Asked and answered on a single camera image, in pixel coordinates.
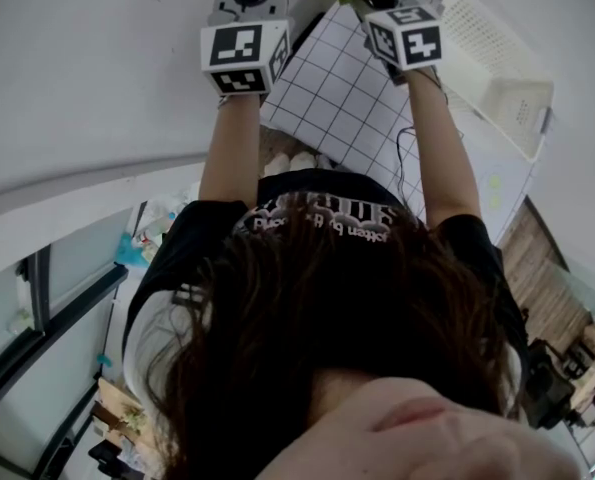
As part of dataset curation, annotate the person's face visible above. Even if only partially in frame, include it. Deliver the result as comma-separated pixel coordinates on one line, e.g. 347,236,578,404
249,377,583,480

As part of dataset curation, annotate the white plastic basket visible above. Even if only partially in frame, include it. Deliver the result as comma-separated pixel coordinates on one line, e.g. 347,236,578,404
436,0,556,163

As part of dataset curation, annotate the person's black printed t-shirt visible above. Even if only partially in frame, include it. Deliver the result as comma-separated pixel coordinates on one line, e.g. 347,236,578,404
121,167,531,419

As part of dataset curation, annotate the black glass partition frame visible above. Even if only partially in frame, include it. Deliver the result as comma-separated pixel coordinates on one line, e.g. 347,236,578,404
0,240,131,480

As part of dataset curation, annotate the black office chair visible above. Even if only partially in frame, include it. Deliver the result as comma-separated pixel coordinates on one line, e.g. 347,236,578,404
524,337,578,432

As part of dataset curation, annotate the thin black cable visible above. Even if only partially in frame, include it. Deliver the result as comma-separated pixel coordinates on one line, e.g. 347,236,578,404
391,67,451,204

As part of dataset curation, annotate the teal plastic bag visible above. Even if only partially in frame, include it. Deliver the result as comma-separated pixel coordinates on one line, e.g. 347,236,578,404
116,232,151,269

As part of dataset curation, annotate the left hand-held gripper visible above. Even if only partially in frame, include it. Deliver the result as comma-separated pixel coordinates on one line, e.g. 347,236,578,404
199,0,293,97

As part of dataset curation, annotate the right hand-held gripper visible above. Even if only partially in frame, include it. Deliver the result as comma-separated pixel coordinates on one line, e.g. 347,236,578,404
351,0,443,87

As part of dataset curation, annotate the person's right forearm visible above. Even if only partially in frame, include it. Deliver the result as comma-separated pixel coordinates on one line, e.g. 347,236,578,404
404,67,483,229

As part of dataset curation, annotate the person's left forearm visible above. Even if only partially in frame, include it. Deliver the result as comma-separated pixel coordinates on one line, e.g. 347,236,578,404
196,95,263,204

